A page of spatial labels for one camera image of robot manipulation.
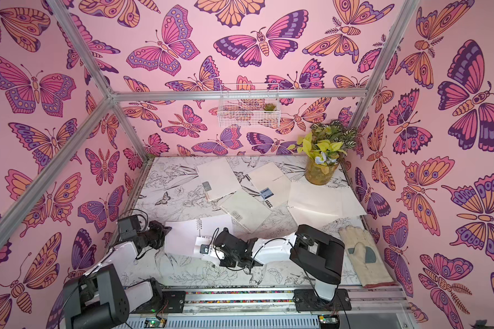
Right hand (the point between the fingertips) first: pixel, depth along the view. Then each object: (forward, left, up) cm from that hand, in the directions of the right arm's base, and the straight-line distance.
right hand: (220, 247), depth 85 cm
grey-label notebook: (+17, -11, -1) cm, 20 cm away
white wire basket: (+55, -11, +32) cm, 64 cm away
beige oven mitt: (-5, -60, -1) cm, 60 cm away
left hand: (+9, +22, +3) cm, 24 cm away
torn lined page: (+22, -42, -2) cm, 48 cm away
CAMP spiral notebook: (+36, -23, -2) cm, 43 cm away
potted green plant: (+37, -44, +23) cm, 61 cm away
